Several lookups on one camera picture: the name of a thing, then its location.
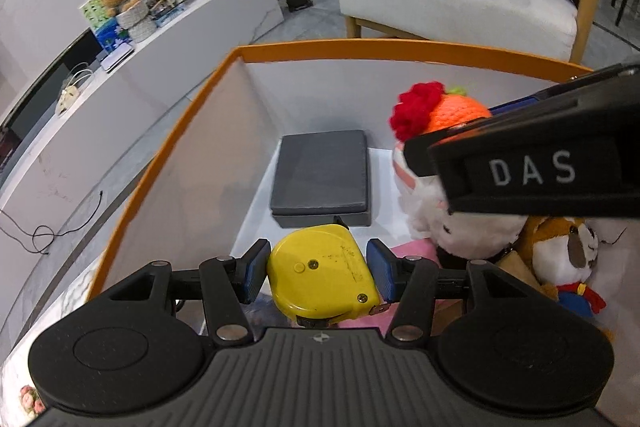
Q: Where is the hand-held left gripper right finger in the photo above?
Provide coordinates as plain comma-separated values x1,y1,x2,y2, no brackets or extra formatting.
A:
366,239,556,348

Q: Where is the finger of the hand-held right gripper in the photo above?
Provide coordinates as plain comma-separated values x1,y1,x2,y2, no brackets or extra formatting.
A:
489,64,640,120
404,117,501,178

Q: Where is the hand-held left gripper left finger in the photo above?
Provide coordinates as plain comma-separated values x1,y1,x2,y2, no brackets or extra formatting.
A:
107,239,272,347

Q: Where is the orange crochet toy red flower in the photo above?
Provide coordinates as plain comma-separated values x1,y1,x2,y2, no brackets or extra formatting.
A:
389,81,494,142

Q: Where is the yellow tape measure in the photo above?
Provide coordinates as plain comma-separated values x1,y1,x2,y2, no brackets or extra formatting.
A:
266,223,392,328

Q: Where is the pink striped white plush toy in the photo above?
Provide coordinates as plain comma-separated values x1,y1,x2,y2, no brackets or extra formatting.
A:
392,141,527,259

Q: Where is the orange storage box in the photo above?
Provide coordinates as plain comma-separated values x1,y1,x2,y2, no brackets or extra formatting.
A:
87,40,640,340

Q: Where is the brown white plush dog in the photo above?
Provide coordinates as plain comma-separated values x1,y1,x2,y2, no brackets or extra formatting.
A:
519,215,609,334

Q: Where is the grey flat box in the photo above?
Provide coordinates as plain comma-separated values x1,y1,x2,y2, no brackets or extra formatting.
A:
269,130,372,229

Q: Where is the white marble cabinet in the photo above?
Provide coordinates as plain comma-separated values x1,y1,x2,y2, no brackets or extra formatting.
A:
0,0,285,212

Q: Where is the silver laptop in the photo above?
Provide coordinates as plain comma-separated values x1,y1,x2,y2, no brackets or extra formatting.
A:
99,44,135,73

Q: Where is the white power strip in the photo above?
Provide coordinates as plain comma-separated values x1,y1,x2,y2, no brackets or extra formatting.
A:
54,62,97,116

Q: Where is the woven grey basket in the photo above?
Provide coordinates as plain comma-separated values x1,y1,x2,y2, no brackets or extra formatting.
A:
127,19,157,42
119,0,152,28

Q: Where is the painted picture board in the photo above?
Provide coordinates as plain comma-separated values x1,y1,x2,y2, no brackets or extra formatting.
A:
80,0,162,48

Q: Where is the black cable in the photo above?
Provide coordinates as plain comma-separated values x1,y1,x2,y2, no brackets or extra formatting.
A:
0,190,104,256

